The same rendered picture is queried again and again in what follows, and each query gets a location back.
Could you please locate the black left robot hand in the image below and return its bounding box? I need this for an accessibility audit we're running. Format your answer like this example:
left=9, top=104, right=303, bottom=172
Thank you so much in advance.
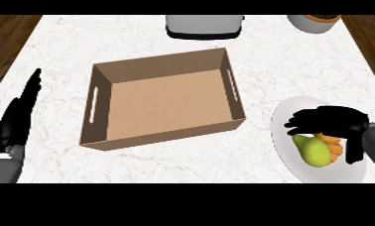
left=0, top=67, right=45, bottom=154

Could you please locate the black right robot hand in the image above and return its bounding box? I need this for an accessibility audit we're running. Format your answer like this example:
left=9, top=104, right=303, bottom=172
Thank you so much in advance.
left=282, top=105, right=371, bottom=166

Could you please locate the orange croissant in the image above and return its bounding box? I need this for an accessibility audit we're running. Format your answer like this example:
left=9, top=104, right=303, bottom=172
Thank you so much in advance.
left=313, top=132, right=344, bottom=164

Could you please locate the white plate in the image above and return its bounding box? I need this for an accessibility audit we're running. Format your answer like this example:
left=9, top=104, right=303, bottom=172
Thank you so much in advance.
left=270, top=95, right=369, bottom=184

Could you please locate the brown cardboard box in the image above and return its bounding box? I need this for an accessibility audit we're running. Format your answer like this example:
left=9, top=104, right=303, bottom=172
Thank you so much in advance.
left=80, top=47, right=248, bottom=152

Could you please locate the green pear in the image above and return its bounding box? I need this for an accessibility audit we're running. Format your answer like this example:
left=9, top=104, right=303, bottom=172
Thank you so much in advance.
left=291, top=134, right=332, bottom=169

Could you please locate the grey pot with orange rim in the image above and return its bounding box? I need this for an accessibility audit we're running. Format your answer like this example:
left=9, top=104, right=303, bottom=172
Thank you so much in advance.
left=285, top=15, right=343, bottom=35

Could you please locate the grey toaster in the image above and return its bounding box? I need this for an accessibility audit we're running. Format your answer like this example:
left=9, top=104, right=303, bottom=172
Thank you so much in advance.
left=164, top=15, right=245, bottom=41

